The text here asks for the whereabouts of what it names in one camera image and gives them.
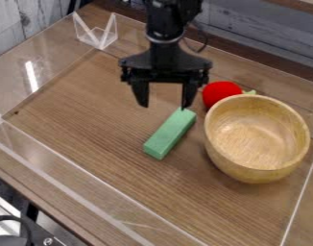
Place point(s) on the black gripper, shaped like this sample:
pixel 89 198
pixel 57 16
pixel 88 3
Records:
pixel 165 66

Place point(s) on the green rectangular block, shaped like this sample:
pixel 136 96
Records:
pixel 169 133

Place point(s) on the light wooden bowl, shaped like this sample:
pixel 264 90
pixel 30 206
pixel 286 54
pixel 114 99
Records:
pixel 258 138

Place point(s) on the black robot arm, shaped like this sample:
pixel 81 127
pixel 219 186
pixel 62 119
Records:
pixel 168 18

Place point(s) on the small green object behind bowl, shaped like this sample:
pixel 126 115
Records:
pixel 252 92

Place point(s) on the red ball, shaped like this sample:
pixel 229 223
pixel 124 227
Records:
pixel 217 91

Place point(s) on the clear acrylic corner bracket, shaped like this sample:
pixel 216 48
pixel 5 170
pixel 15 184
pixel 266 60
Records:
pixel 97 37

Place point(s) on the clear acrylic front wall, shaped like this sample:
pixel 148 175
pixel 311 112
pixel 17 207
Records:
pixel 104 216

